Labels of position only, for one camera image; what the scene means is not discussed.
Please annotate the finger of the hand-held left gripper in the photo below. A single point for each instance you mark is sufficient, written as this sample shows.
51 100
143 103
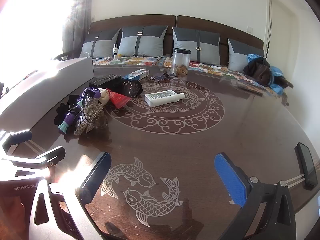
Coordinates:
53 155
22 136

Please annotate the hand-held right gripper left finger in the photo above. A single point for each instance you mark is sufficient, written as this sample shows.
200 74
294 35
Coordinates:
96 177

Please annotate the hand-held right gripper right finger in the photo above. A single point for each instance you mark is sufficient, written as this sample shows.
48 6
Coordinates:
230 180

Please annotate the purple and teal fish clip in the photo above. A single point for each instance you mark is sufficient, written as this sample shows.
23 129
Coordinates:
68 118

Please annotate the purple and teal toy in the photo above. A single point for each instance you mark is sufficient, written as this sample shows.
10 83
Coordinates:
61 113

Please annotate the clear hair claw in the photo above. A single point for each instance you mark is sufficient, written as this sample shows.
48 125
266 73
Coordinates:
101 122

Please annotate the rhinestone bow hair clip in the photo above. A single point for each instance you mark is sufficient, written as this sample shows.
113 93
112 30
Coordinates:
90 112

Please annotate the large white storage box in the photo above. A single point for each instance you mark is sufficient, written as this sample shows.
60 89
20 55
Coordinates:
50 80

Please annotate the purple hair claw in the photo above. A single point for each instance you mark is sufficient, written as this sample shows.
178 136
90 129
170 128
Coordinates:
93 93

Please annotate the cream fluffy scrunchie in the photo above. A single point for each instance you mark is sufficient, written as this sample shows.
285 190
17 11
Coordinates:
104 96

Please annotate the red packet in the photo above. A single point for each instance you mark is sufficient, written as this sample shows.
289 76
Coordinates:
118 99

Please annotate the wooden desktop with fish pattern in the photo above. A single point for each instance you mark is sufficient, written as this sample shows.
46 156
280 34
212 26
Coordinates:
200 142

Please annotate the black smartphone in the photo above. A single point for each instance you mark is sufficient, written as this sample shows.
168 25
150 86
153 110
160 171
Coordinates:
306 165

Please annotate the long black box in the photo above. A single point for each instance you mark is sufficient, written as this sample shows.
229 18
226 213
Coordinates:
105 81

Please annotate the black beaded scrunchie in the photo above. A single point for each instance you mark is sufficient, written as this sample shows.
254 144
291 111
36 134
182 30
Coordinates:
132 88

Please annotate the blue and white carton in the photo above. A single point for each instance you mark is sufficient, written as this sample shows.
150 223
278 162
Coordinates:
136 74

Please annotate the brown handbag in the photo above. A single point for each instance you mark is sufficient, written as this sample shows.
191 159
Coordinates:
260 71

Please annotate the brown bag with blue cloth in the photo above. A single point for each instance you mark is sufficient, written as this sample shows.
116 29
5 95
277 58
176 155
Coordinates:
277 73

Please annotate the eyeglasses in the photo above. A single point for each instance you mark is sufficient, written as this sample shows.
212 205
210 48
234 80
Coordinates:
157 75

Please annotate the grey two-tone cushion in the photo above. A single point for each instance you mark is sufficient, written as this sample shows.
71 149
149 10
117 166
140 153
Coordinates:
237 57
210 52
100 45
147 43

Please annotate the white lotion bottle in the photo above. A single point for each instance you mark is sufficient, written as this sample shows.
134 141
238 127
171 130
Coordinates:
115 52

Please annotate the floral blanket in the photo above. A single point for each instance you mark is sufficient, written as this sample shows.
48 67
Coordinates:
140 60

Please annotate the clear jar with black lid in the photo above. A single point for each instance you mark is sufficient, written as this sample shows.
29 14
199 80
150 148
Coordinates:
180 60

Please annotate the grey curtain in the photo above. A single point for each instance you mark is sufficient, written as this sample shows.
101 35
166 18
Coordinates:
80 17

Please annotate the dark wooden sofa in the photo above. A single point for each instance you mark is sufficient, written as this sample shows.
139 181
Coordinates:
200 22

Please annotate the white wall switch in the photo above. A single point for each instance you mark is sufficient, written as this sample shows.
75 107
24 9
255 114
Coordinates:
250 29

